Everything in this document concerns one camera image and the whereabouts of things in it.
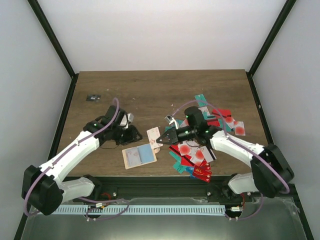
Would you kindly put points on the red VIP card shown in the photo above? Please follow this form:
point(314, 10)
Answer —
point(201, 173)

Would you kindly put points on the white card red dot right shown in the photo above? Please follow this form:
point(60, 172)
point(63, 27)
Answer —
point(239, 128)

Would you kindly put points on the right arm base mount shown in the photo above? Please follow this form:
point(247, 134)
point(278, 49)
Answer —
point(222, 193)

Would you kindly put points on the black frame rail front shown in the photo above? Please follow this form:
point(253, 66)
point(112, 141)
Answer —
point(160, 186)

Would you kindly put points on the light blue slotted cable duct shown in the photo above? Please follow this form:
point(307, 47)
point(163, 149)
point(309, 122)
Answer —
point(111, 210)

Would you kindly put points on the small black card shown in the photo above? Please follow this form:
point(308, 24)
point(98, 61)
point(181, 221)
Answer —
point(93, 97)

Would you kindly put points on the beige card holder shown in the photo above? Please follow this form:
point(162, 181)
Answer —
point(138, 156)

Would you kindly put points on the teal VIP card front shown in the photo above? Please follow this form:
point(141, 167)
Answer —
point(179, 168)

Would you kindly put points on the white striped card in pile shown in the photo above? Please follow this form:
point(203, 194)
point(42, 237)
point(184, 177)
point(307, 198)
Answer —
point(208, 154)

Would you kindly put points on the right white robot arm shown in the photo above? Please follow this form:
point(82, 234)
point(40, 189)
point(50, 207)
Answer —
point(270, 173)

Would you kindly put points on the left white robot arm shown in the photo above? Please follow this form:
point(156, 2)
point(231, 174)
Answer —
point(44, 188)

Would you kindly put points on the far red card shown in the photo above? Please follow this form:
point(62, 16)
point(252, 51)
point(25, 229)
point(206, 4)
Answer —
point(225, 113)

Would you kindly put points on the white card red pattern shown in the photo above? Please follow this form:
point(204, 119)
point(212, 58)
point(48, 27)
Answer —
point(153, 134)

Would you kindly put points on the white card red circle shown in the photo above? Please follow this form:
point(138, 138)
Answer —
point(188, 148)

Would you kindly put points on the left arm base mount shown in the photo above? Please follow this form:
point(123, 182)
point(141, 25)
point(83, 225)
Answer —
point(94, 191)

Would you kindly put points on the far teal card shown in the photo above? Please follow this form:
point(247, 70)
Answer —
point(201, 100)

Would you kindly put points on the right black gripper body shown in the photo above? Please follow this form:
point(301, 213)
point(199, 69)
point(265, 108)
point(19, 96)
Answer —
point(188, 135)

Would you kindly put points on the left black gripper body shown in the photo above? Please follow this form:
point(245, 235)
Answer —
point(122, 138)

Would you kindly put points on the red card black stripe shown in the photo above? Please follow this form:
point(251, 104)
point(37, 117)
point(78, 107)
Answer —
point(186, 162)

